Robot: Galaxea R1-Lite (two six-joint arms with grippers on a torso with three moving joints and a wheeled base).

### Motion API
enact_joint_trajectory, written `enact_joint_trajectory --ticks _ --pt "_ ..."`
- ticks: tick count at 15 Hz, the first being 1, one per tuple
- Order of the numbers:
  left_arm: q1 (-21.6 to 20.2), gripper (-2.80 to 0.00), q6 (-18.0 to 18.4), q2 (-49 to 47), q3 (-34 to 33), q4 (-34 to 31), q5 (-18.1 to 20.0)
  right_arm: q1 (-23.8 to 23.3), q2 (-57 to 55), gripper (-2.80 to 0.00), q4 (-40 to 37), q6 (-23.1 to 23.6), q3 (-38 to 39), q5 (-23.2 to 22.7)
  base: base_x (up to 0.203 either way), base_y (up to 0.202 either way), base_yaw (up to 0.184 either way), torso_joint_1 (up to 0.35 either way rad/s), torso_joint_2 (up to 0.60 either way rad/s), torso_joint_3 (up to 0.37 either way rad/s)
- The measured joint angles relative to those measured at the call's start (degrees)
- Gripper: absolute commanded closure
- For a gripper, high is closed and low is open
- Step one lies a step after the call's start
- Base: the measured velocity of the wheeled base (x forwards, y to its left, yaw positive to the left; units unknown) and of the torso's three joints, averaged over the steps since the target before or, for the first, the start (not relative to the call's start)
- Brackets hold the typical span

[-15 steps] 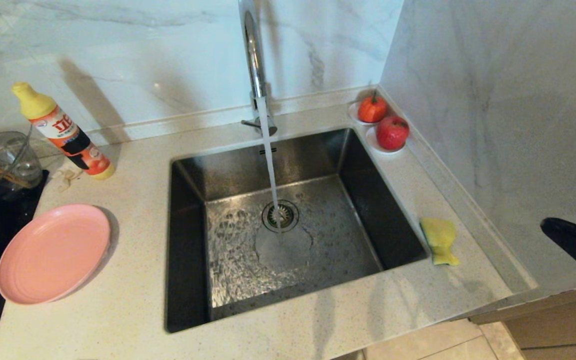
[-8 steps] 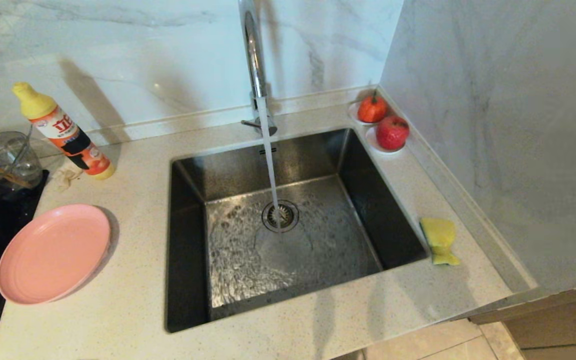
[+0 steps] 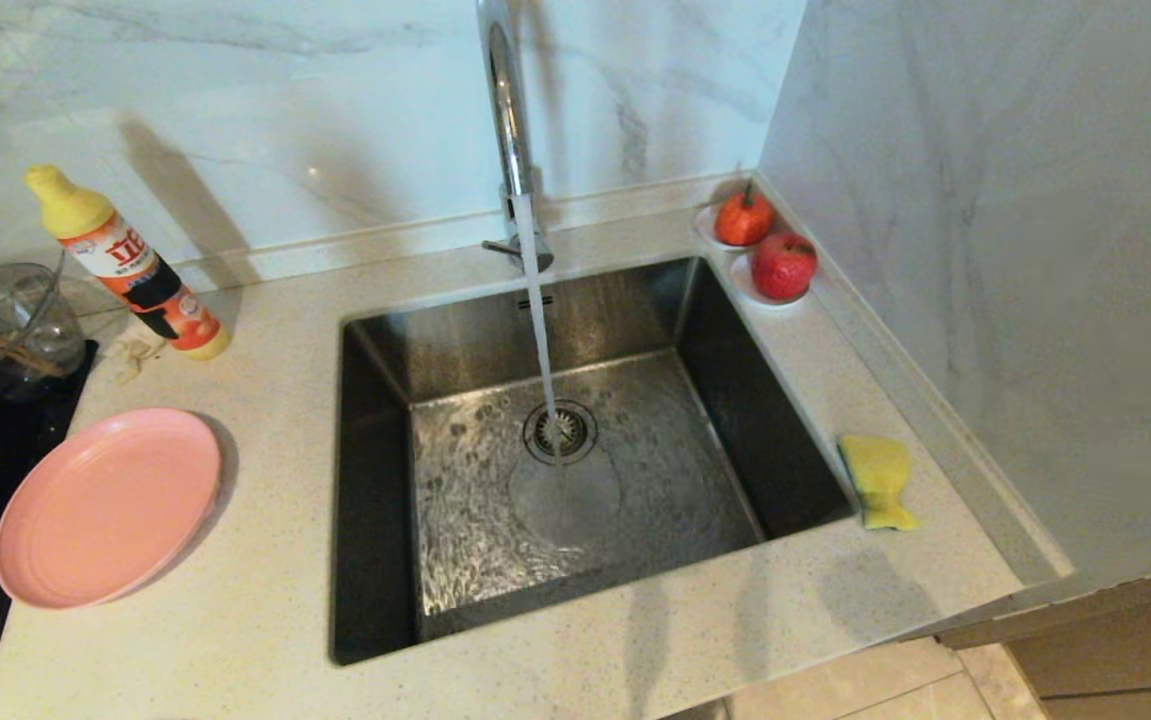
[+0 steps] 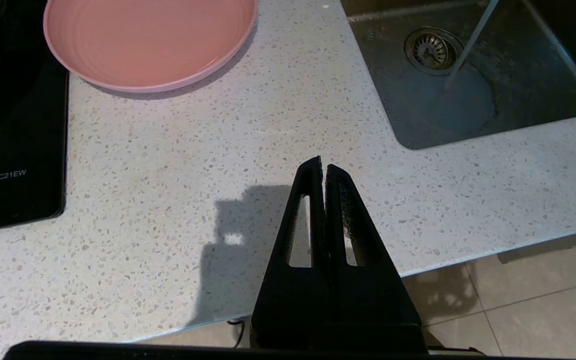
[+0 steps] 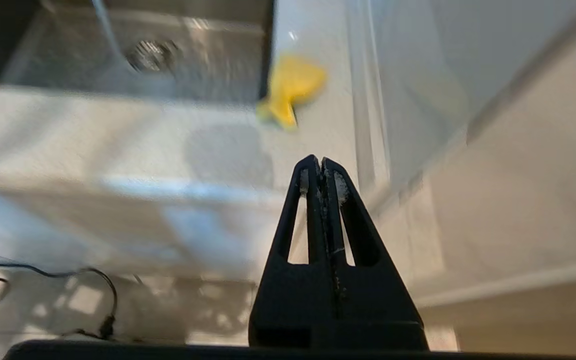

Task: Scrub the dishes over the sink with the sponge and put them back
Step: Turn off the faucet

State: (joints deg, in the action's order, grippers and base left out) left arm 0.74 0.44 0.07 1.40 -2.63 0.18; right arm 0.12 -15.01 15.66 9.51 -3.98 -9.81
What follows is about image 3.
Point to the running tap water stream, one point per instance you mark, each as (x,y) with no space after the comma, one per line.
(538,320)

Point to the small white dish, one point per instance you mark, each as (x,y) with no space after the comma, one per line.
(705,225)
(745,287)

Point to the clear glass bowl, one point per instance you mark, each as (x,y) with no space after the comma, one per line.
(20,300)

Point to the stainless steel sink basin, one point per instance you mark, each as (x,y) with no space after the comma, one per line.
(735,400)

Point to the chrome kitchen faucet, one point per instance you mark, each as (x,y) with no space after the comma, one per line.
(505,110)

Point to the crumpled white tissue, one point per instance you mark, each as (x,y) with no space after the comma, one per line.
(135,355)

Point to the orange dish soap bottle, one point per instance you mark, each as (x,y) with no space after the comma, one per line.
(140,270)

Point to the pink round plate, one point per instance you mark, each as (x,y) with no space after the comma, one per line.
(105,510)

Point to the yellow fish-shaped sponge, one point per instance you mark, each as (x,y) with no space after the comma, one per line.
(877,470)

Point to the red apple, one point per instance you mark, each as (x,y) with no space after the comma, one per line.
(785,265)

